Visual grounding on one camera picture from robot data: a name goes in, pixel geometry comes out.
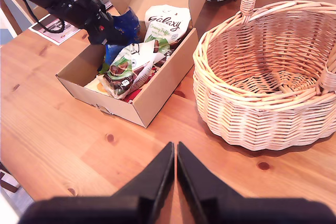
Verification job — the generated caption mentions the woven wicker basket with handle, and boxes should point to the woven wicker basket with handle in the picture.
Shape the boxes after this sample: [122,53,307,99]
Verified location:
[193,0,336,152]

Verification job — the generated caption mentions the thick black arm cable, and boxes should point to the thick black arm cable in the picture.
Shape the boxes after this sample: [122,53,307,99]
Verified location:
[23,0,66,34]

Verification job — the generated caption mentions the white printed leaflet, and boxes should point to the white printed leaflet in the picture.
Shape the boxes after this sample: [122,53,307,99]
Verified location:
[28,13,81,46]

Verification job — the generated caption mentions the navy blue egg bag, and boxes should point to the navy blue egg bag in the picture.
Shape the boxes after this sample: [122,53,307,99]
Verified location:
[98,7,142,75]

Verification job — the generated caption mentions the white green Galaxy egg bag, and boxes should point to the white green Galaxy egg bag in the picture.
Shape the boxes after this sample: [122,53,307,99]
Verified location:
[102,41,169,101]
[143,4,192,63]

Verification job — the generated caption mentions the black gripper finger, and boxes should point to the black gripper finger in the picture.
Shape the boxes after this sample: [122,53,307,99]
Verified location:
[88,20,137,46]
[112,141,176,224]
[177,141,244,224]

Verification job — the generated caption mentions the brown cardboard box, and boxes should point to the brown cardboard box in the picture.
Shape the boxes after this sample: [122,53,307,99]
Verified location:
[55,0,218,129]

